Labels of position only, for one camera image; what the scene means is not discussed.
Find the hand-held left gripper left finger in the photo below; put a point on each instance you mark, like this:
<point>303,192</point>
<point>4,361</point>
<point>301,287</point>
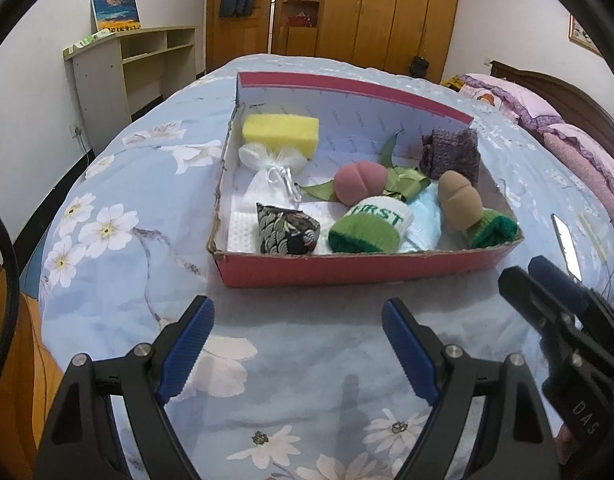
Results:
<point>184,355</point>

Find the purple knit cloth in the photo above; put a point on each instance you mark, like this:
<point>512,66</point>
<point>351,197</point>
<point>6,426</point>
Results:
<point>452,152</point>

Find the light blue face mask pack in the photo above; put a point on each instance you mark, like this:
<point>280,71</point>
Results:
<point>427,222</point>

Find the pink cardboard box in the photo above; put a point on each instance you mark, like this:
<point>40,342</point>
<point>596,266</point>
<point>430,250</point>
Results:
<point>337,270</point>

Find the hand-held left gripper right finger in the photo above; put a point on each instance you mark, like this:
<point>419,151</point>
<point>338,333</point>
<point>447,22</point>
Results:
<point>412,355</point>

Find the purple ruffled pillow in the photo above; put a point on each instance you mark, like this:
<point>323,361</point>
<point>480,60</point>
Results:
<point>522,97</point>
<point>592,160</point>

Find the green white book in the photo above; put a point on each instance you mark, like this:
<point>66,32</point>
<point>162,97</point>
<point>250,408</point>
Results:
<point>87,40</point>

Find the pink makeup puff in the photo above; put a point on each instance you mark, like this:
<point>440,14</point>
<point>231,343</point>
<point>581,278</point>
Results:
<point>359,182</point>

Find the blue yellow painting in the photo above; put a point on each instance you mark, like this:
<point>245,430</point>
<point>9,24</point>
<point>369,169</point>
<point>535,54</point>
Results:
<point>116,12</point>

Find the smartphone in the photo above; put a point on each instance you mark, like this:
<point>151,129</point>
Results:
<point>564,242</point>

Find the framed wall picture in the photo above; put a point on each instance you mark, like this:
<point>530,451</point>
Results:
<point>582,35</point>

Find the dark patterned fabric pouch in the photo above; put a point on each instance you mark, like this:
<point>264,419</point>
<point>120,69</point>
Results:
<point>287,232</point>

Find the tan makeup puff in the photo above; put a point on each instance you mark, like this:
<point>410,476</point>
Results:
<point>459,200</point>

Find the green white knit cuff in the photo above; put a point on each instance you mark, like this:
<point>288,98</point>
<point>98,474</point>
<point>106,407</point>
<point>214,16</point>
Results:
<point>362,235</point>
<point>494,230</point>

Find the white shelf desk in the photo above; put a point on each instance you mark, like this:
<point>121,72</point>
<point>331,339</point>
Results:
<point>97,85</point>

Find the black bag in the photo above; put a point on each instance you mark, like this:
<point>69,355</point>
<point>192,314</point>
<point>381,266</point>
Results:
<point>419,66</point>

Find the yellow sponge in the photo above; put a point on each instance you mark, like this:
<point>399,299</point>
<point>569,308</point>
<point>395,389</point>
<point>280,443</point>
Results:
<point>282,132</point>

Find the green ribbon bow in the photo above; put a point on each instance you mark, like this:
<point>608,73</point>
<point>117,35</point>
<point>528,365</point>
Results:
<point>407,182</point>

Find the red box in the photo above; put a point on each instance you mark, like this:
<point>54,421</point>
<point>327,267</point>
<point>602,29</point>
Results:
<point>300,20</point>

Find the wall socket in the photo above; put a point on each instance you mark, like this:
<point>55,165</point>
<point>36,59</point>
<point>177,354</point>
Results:
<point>78,130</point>

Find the dark wooden headboard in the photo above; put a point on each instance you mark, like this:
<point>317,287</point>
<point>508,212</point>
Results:
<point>577,95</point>

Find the wooden wardrobe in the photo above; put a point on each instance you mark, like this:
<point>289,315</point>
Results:
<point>382,10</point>

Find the white towel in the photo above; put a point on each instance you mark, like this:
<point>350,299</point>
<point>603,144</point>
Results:
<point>242,232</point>

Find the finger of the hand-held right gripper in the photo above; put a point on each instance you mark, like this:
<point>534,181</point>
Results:
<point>529,295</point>
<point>559,280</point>

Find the cartoon print pillow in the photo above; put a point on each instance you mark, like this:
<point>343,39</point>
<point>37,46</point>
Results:
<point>482,94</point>

